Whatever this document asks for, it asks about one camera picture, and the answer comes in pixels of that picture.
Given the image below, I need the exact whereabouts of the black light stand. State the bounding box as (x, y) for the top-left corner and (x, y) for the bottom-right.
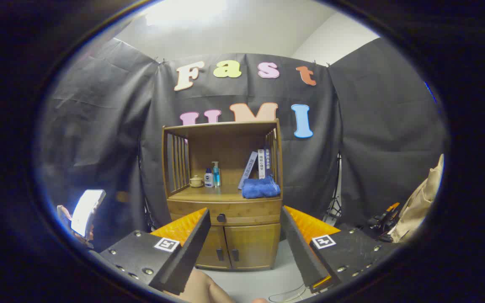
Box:
(325, 154), (344, 223)

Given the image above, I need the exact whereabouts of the person's leg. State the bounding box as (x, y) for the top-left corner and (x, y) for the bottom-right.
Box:
(165, 268), (237, 303)

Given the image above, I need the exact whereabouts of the wooden cabinet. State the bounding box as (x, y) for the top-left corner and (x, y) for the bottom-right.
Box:
(162, 119), (284, 271)

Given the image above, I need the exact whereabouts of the blue towel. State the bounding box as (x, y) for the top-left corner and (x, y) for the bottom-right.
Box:
(242, 175), (281, 199)

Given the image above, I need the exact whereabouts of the lit smartphone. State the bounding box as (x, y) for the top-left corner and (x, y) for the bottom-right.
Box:
(71, 189), (107, 237)

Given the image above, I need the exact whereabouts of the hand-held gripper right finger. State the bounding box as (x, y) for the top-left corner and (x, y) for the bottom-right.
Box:
(280, 205), (401, 294)

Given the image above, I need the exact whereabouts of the leaning grey book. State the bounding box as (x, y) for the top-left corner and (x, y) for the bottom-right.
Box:
(237, 151), (258, 190)

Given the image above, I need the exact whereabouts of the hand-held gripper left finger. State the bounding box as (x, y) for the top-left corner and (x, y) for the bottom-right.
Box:
(99, 207), (212, 296)

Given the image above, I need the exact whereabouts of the black and orange tool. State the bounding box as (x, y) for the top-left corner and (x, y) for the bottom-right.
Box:
(367, 202), (401, 242)

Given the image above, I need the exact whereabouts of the thin white cable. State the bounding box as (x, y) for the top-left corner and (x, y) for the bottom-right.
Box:
(268, 283), (310, 303)

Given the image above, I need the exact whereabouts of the beige cloth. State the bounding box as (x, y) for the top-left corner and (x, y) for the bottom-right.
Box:
(388, 154), (444, 244)

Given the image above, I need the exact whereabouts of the wooden drawer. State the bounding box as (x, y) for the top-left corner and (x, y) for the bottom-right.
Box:
(167, 199), (282, 227)

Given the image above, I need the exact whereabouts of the black backdrop cloth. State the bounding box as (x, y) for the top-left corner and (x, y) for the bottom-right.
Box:
(38, 37), (449, 253)

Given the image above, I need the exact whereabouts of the wooden countertop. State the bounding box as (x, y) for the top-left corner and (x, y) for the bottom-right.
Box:
(169, 184), (282, 202)

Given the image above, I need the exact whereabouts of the wooden cabinet door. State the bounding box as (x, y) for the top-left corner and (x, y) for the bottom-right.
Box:
(225, 224), (281, 270)
(195, 226), (231, 270)

